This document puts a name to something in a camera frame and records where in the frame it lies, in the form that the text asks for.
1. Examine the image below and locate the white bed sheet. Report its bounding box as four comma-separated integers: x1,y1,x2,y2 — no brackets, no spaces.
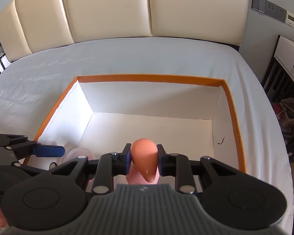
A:
0,37,294,234

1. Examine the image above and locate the orange pink silicone bottle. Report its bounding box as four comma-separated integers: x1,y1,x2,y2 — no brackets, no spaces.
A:
126,138,160,185

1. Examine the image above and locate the cream padded headboard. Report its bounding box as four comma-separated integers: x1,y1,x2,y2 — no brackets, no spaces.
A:
0,0,249,61

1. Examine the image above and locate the white bedside drawer table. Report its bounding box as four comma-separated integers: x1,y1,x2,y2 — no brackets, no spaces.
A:
261,35,294,162

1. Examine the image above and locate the white wall thermostat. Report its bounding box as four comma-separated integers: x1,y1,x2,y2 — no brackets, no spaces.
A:
285,11,294,27

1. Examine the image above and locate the grey wall switch panel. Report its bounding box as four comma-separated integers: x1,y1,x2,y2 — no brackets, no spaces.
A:
251,0,287,23

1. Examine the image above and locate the orange cardboard storage box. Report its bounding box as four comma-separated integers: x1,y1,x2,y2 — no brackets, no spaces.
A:
35,74,246,171

